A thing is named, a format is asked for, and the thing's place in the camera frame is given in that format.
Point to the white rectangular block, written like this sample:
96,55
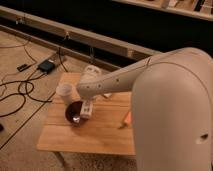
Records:
107,95

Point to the white plastic bottle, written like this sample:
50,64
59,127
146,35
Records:
87,110

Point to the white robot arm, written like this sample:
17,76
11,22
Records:
171,105

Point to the dark power adapter box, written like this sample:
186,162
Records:
46,66

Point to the orange carrot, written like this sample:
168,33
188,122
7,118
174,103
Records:
126,121

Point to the translucent plastic cup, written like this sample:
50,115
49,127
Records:
65,92

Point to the small black device on floor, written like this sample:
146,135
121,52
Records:
23,67

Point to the purple ceramic bowl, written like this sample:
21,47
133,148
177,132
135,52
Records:
72,113

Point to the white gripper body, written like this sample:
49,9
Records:
90,72

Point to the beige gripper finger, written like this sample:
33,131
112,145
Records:
92,104
82,108

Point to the wooden table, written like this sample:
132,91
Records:
101,134

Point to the wooden shelf rail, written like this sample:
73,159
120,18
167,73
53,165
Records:
90,38

